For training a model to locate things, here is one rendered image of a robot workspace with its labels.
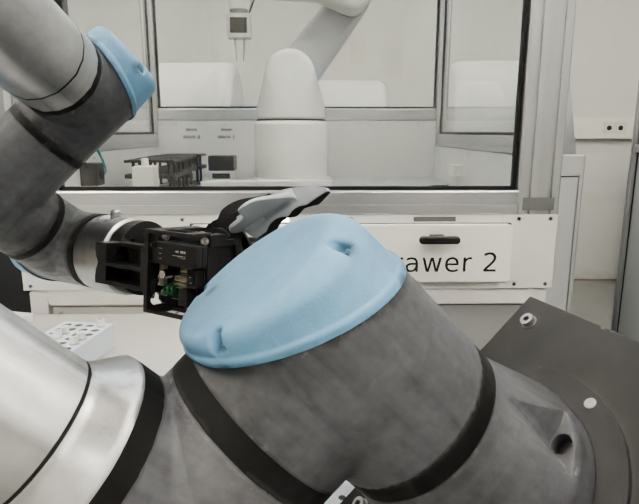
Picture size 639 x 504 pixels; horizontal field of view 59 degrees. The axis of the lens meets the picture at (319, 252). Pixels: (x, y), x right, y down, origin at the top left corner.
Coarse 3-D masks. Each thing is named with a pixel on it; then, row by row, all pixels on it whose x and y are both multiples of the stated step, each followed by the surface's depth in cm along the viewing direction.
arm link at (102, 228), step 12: (108, 216) 56; (120, 216) 55; (84, 228) 54; (96, 228) 53; (108, 228) 52; (84, 240) 53; (96, 240) 52; (108, 240) 52; (84, 252) 52; (84, 264) 53; (96, 264) 52; (84, 276) 54; (96, 288) 55; (108, 288) 53
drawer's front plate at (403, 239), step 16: (368, 224) 106; (384, 224) 106; (400, 224) 106; (416, 224) 106; (432, 224) 106; (448, 224) 106; (464, 224) 106; (480, 224) 106; (496, 224) 106; (384, 240) 106; (400, 240) 106; (416, 240) 106; (464, 240) 106; (480, 240) 106; (496, 240) 106; (512, 240) 106; (400, 256) 107; (416, 256) 107; (432, 256) 107; (448, 256) 107; (464, 256) 107; (480, 256) 107; (496, 256) 107; (416, 272) 107; (432, 272) 107; (448, 272) 107; (464, 272) 107; (480, 272) 107; (496, 272) 108
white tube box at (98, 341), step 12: (60, 324) 90; (72, 324) 90; (84, 324) 90; (96, 324) 90; (108, 324) 90; (96, 336) 85; (108, 336) 89; (72, 348) 80; (84, 348) 82; (96, 348) 86; (108, 348) 89
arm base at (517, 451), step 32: (480, 352) 34; (512, 384) 35; (480, 416) 31; (512, 416) 33; (544, 416) 35; (480, 448) 31; (512, 448) 32; (544, 448) 33; (576, 448) 34; (416, 480) 31; (448, 480) 31; (480, 480) 31; (512, 480) 31; (544, 480) 32; (576, 480) 32
